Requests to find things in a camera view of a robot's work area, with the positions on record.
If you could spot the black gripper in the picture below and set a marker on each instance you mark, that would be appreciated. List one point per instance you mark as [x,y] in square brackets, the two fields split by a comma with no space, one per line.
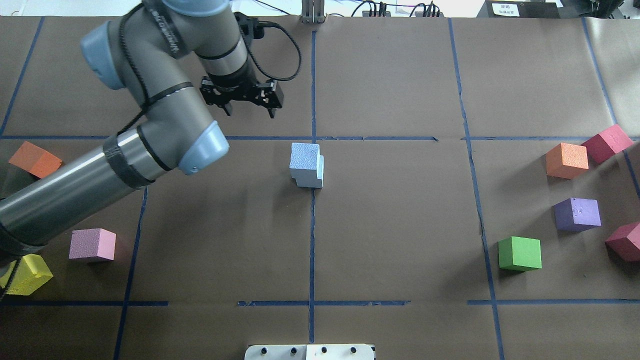
[234,82]

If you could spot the blue block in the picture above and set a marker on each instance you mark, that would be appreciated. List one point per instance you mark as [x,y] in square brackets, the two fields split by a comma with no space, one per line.
[303,156]
[312,178]

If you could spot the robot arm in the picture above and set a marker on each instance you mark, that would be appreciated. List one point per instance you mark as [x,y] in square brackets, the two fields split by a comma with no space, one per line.
[176,58]

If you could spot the pink foam block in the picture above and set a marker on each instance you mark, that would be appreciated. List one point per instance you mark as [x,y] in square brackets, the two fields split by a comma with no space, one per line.
[92,245]

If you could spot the near orange foam block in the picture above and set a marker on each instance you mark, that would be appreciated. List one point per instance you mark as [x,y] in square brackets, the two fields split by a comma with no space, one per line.
[35,160]

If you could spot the orange foam block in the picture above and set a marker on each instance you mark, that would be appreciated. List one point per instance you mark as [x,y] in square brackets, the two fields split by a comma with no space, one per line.
[35,160]
[566,161]

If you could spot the black power adapter box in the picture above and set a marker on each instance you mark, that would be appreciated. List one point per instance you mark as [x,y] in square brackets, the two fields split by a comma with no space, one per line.
[518,9]

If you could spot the yellow foam block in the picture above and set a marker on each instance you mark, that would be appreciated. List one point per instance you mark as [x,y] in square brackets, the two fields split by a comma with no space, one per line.
[32,273]

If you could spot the green foam block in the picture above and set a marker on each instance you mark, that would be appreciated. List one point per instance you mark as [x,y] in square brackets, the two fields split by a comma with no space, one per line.
[520,254]

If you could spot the far orange foam block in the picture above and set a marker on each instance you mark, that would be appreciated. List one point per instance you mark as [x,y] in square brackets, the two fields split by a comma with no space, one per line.
[566,161]

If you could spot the far purple foam block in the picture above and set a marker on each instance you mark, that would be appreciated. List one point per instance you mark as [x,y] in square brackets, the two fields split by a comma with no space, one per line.
[577,215]

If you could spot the red foam block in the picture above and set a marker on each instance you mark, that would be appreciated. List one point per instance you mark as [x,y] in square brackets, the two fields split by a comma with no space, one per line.
[607,143]

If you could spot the magenta foam block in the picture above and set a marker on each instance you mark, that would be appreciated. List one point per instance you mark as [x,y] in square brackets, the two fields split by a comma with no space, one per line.
[625,242]

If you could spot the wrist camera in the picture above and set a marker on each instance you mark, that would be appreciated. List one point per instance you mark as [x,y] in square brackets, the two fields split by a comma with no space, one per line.
[250,28]

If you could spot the aluminium frame post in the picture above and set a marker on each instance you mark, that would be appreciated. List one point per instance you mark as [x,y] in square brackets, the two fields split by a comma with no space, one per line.
[313,12]

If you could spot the white camera mast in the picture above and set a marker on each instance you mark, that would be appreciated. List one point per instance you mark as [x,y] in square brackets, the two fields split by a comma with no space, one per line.
[331,351]

